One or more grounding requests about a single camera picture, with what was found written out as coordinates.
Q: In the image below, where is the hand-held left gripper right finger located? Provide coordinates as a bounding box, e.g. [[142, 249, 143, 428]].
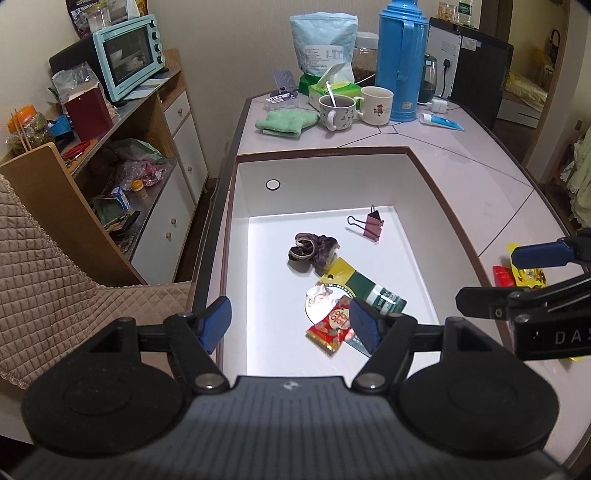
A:
[[349, 298, 502, 394]]

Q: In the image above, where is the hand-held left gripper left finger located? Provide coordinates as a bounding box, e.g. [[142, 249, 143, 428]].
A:
[[88, 296, 232, 394]]

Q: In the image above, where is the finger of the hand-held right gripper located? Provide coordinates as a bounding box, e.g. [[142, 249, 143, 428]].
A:
[[512, 236, 591, 268], [455, 274, 591, 321]]

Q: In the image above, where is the yellow snack packet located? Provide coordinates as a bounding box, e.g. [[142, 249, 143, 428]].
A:
[[508, 244, 548, 288]]

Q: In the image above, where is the red snack packet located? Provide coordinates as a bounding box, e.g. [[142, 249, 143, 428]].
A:
[[492, 265, 517, 288], [306, 296, 355, 355]]

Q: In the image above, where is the green lip balm card pack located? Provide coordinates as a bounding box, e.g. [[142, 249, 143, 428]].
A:
[[305, 257, 408, 356]]

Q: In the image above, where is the dark purple scrunchie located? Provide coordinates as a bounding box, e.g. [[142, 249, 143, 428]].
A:
[[288, 233, 341, 274]]

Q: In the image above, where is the pink binder clip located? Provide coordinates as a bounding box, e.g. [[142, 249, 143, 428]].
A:
[[347, 205, 385, 241]]

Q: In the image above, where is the brown box with white inside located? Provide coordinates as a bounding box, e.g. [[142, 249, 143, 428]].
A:
[[221, 147, 494, 377]]

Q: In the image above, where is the pale green cloth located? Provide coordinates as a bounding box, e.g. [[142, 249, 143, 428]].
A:
[[560, 138, 591, 222]]

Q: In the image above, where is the blue and white carton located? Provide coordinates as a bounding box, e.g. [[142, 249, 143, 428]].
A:
[[104, 185, 131, 214]]

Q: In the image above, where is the beige quilted chair cover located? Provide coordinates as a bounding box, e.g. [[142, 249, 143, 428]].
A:
[[0, 175, 195, 391]]

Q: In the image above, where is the blue white toothpaste tube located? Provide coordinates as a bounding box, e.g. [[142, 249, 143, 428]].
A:
[[419, 113, 464, 131]]

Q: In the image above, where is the yellow bedding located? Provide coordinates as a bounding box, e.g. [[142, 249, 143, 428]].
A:
[[503, 69, 550, 104]]

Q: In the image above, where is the pink plastic bag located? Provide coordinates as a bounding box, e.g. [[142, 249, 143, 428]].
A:
[[117, 159, 168, 186]]

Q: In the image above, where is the wooden cabinet with white doors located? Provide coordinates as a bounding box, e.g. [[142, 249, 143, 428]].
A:
[[48, 48, 211, 284]]

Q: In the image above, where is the black appliance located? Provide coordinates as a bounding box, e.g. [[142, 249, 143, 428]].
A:
[[427, 17, 514, 131]]

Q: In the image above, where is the wooden chair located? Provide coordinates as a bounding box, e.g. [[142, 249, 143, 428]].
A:
[[0, 142, 148, 287]]

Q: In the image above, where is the dark glass kettle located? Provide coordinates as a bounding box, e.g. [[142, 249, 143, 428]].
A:
[[419, 53, 439, 104]]

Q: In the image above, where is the patterned white mug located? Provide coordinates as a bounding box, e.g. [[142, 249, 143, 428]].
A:
[[318, 95, 363, 131]]

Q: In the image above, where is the white mug with bear print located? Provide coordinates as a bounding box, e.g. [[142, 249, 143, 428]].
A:
[[353, 86, 394, 125]]

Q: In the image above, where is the green tissue pack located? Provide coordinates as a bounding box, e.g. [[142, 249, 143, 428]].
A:
[[307, 65, 363, 112]]

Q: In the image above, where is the blue thermos flask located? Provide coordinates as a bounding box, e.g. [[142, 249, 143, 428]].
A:
[[375, 0, 430, 123]]

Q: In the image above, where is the dark red box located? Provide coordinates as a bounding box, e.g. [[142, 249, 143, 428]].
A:
[[64, 79, 114, 141]]

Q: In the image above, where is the clear plastic box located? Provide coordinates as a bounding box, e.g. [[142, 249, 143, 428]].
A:
[[265, 70, 300, 112]]

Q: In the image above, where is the glass jar with brown contents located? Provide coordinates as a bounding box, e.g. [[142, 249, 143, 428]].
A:
[[353, 31, 380, 85]]

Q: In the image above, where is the jar with orange lid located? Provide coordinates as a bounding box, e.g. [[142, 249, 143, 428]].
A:
[[6, 105, 55, 155]]

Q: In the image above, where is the teal toaster oven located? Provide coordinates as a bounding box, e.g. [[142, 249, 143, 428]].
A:
[[92, 14, 168, 103]]

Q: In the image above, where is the pale blue standing pouch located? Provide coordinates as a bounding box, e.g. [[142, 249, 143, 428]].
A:
[[290, 13, 359, 84]]

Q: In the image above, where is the clear plastic bag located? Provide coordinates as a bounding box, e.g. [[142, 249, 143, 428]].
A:
[[51, 62, 100, 100]]

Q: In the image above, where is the dark snack bag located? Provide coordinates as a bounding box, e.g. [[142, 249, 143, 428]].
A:
[[65, 0, 112, 40]]

